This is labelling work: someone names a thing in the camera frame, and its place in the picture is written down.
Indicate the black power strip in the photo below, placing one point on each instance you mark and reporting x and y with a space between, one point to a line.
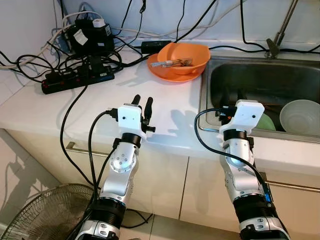
75 80

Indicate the black charger with white labels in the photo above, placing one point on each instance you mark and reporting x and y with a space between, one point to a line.
87 37

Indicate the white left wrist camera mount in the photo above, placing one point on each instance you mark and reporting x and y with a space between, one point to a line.
131 119

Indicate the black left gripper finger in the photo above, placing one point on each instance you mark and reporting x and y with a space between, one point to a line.
136 100
148 107

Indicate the cream kitchen cabinet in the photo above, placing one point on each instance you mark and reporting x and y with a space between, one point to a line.
160 190

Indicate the chrome gooseneck faucet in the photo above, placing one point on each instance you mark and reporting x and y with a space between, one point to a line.
283 27

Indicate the silver metal fork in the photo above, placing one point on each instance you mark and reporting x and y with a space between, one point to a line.
184 63

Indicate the green plate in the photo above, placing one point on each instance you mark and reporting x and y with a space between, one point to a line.
265 122

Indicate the black power adapter brick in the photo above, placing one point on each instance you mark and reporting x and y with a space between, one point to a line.
156 47

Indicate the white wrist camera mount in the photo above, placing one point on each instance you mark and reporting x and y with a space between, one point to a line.
247 115
131 119

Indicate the orange plastic plate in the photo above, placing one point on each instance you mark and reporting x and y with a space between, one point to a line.
165 74

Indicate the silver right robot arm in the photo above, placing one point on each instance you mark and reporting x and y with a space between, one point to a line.
240 165

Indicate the stainless steel sink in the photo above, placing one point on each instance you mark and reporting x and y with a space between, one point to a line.
250 80

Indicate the orange plastic bowl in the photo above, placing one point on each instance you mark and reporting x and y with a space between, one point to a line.
192 54

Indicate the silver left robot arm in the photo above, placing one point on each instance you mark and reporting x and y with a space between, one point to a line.
120 162

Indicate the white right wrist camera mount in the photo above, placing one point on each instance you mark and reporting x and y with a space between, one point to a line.
247 115

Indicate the white ribbed bowl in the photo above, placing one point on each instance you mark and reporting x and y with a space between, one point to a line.
300 117

